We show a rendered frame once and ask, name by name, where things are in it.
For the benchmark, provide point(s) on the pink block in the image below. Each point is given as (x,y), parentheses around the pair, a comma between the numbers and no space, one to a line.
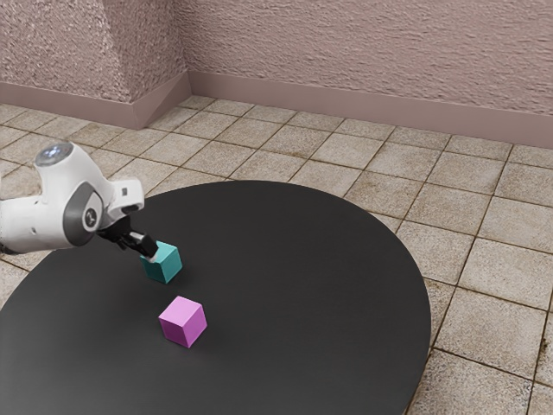
(183,321)

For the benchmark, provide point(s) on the teal block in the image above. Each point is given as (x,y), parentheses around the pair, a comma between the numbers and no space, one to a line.
(164,263)

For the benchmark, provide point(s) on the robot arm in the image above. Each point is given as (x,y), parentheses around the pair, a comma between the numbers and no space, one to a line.
(56,207)

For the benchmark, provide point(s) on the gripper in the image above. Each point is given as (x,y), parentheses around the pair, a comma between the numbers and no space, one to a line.
(115,231)

